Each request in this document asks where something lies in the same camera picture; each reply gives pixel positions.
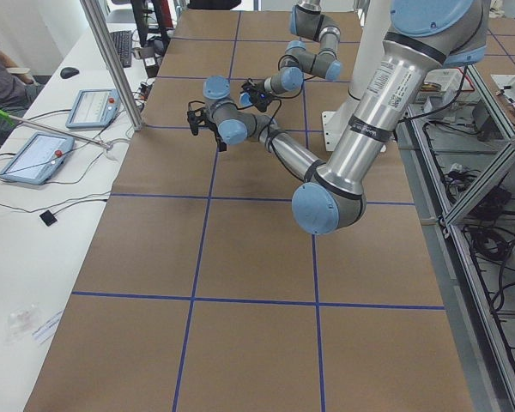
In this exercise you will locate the teach pendant tablet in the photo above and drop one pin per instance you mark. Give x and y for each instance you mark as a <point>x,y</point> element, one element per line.
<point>93,108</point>
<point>38,159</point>

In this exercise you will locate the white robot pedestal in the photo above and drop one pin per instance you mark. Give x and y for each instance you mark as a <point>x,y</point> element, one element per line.
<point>368,58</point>

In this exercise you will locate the aluminium frame post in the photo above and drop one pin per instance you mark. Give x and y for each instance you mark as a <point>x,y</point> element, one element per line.
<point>97,23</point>

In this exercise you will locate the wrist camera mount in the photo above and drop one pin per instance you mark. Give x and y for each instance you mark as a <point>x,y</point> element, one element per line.
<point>250,87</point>
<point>196,117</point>

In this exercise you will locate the near teach pendant tablet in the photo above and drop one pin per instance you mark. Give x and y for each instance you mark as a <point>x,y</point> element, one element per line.
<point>38,159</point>

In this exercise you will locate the brown paper table mat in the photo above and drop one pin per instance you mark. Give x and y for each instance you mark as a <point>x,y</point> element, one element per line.
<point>199,291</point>

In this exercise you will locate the metal rod green tip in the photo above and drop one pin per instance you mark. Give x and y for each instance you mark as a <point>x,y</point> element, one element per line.
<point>38,126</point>

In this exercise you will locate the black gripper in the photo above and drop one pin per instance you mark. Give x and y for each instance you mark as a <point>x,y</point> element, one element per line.
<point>255,95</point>
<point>218,138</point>

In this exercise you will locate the clear plastic bag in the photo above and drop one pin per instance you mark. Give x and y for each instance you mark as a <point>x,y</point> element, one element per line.
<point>21,322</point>

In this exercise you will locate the seated person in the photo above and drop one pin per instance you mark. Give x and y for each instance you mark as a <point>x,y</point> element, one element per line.
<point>17,92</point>

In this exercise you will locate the small black square device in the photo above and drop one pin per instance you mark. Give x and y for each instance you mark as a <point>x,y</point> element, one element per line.
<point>48,218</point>

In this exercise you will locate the black computer mouse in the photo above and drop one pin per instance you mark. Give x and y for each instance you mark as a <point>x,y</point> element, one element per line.
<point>68,72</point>

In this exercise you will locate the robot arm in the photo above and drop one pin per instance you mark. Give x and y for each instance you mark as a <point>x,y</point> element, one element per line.
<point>423,36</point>
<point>307,22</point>

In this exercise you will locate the far teach pendant tablet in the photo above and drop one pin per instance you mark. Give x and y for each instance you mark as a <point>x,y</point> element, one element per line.
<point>93,108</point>

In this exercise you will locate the light blue plastic cup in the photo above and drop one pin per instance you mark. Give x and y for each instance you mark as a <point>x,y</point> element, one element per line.
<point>245,100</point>

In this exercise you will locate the black keyboard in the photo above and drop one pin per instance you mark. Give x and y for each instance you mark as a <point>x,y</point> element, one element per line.
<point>122,40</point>

